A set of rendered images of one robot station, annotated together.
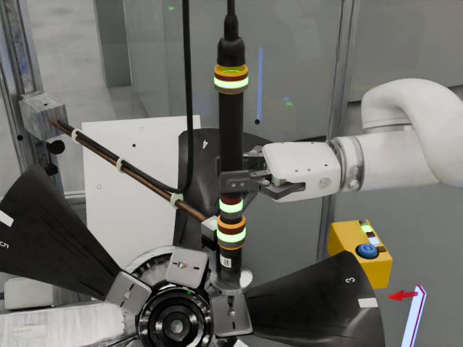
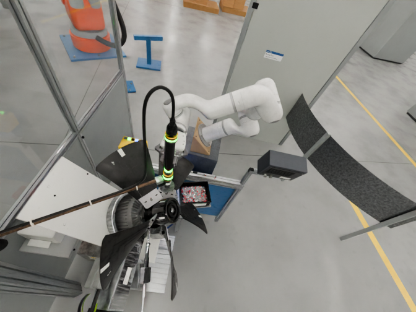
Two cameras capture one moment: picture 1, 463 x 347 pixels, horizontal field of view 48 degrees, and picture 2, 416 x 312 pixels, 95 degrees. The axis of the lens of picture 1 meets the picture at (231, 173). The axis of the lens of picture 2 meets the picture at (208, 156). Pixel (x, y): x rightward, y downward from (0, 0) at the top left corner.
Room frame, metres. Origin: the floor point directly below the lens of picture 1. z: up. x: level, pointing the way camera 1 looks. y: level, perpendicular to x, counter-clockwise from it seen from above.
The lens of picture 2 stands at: (0.52, 0.42, 2.09)
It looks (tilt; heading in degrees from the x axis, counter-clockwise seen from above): 51 degrees down; 269
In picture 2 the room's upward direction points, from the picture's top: 19 degrees clockwise
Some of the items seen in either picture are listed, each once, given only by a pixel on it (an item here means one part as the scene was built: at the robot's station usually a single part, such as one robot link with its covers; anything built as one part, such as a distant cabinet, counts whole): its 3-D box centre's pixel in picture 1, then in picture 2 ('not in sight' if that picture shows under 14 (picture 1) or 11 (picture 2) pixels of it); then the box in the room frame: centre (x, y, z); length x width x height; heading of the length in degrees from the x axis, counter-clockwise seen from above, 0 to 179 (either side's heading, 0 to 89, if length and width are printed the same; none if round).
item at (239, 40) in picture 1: (231, 175); (169, 161); (0.65, 0.00, 1.46); 0.04 x 0.04 x 0.46
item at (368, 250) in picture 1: (367, 250); not in sight; (0.95, -0.32, 1.08); 0.04 x 0.04 x 0.02
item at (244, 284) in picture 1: (227, 255); (165, 182); (0.65, 0.01, 1.31); 0.09 x 0.07 x 0.10; 44
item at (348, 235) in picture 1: (357, 256); (134, 148); (0.99, -0.31, 1.02); 0.16 x 0.10 x 0.11; 9
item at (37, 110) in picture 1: (43, 115); not in sight; (1.10, 0.43, 1.35); 0.10 x 0.07 x 0.08; 44
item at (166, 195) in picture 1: (120, 166); (89, 203); (0.87, 0.21, 1.35); 0.54 x 0.01 x 0.01; 44
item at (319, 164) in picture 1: (303, 167); (174, 141); (0.67, -0.11, 1.47); 0.11 x 0.10 x 0.07; 99
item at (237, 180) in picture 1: (244, 185); (177, 160); (0.62, -0.02, 1.47); 0.07 x 0.03 x 0.03; 99
